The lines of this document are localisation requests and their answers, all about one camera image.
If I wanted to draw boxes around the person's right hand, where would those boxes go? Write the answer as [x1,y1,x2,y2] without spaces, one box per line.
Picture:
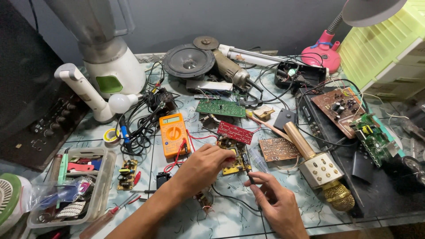
[243,171,310,239]

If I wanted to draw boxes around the person's left hand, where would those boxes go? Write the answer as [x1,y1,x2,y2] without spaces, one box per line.
[173,143,237,200]

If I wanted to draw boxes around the red multimeter test lead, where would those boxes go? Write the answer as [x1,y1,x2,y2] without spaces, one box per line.
[163,129,237,173]

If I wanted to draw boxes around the black multimeter test lead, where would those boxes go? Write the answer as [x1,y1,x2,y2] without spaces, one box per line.
[211,166,263,212]

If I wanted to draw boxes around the yellow power supply circuit board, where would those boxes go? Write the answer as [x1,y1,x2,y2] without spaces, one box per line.
[216,136,252,176]

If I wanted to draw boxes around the orange digital multimeter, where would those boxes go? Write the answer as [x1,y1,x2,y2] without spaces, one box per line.
[159,113,192,159]

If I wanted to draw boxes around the red circuit board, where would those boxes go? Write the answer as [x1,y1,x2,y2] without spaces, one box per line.
[217,121,254,145]

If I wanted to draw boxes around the clear syringe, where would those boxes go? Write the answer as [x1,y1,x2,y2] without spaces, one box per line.
[248,148,270,174]

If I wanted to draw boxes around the gold karaoke microphone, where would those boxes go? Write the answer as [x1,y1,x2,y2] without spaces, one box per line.
[283,121,356,212]

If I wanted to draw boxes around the brown bare circuit board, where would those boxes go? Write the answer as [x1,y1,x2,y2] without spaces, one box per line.
[258,137,300,162]

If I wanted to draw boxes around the long green circuit board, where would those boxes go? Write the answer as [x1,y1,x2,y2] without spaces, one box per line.
[195,98,246,118]

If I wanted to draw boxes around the small yellow circuit board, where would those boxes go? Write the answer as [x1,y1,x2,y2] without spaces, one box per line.
[117,159,139,191]

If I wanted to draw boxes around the black amplifier chassis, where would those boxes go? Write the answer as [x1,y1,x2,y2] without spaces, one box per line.
[296,87,400,218]

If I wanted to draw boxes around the translucent orange toothbrush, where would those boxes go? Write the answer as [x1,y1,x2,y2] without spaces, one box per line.
[246,110,293,142]

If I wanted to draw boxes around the flat silver metal case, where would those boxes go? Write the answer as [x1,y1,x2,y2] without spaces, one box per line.
[186,80,234,94]

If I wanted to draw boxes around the small beige panel meter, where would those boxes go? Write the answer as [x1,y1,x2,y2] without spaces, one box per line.
[252,106,275,121]

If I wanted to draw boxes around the black metal plate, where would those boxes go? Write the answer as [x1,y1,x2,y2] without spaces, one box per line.
[351,149,376,184]

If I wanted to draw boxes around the small black box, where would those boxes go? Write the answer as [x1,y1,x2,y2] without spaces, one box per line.
[273,108,297,133]

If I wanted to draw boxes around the clear plastic parts container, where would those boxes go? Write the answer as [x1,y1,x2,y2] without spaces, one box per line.
[27,147,117,229]

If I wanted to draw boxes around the white light bulb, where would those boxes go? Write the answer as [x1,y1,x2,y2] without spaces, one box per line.
[108,93,144,114]

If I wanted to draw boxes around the grey angle grinder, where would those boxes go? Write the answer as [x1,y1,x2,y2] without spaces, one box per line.
[193,36,263,94]

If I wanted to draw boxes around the black speaker driver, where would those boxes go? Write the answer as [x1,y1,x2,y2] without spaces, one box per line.
[162,44,216,80]

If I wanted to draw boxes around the brown circuit board with capacitors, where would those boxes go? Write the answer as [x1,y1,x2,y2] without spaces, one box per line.
[311,87,366,139]

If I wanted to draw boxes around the green power circuit board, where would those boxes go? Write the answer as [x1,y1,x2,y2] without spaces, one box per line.
[349,114,401,168]

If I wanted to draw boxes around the red plastic tool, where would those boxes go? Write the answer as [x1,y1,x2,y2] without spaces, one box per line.
[67,162,95,173]

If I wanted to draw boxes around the white tube lamp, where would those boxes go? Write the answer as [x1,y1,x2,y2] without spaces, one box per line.
[218,44,301,69]

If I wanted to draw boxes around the white blender with clear jar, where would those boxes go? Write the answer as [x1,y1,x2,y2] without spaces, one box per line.
[45,0,147,99]

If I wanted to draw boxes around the white LED panel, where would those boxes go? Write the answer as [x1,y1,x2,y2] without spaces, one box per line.
[55,201,86,220]

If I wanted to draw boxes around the green plastic tweezers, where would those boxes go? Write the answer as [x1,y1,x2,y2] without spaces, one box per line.
[56,146,72,210]

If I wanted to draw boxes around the white handheld lamp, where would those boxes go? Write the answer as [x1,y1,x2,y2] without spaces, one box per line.
[54,63,115,123]

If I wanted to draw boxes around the open black electronics box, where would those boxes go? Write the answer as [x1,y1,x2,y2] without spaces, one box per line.
[274,61,327,90]

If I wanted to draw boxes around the heap of dark machine parts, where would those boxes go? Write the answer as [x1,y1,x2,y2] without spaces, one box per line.
[382,100,425,187]

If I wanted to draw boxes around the brown cylindrical tool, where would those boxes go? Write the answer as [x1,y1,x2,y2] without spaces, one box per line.
[50,153,63,183]

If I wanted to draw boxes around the clear plastic bag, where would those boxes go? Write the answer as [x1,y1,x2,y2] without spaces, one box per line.
[30,177,94,213]

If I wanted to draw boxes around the pink desk lamp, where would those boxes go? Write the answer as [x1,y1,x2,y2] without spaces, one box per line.
[301,0,408,74]

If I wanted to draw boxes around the black amplifier cabinet with knobs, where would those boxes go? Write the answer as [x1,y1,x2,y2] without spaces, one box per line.
[0,0,89,172]

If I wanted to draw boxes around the light green plastic drawer cabinet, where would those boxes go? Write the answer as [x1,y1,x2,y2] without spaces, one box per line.
[338,0,425,101]

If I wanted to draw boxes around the white and green fan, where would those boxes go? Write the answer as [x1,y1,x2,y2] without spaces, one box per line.
[0,173,32,235]

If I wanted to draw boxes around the small board with wires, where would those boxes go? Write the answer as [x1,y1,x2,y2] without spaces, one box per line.
[194,189,215,217]

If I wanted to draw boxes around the small black switch block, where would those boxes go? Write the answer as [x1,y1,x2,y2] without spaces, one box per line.
[156,172,172,190]

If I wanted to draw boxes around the black connector with white wire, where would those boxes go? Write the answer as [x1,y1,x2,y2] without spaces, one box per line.
[199,114,227,129]

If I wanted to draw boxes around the tangle of black cables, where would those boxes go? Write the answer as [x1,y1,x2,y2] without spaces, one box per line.
[116,61,166,156]

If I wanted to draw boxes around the black transformer with wires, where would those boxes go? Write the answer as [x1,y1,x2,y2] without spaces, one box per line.
[148,88,178,115]

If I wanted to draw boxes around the blue-handled soldering iron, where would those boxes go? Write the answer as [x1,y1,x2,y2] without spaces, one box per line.
[118,116,134,154]

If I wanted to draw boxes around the solder wire spool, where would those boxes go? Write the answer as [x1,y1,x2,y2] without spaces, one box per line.
[103,128,121,145]

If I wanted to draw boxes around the red clear-handled screwdriver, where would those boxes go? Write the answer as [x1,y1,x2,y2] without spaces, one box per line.
[79,193,142,239]

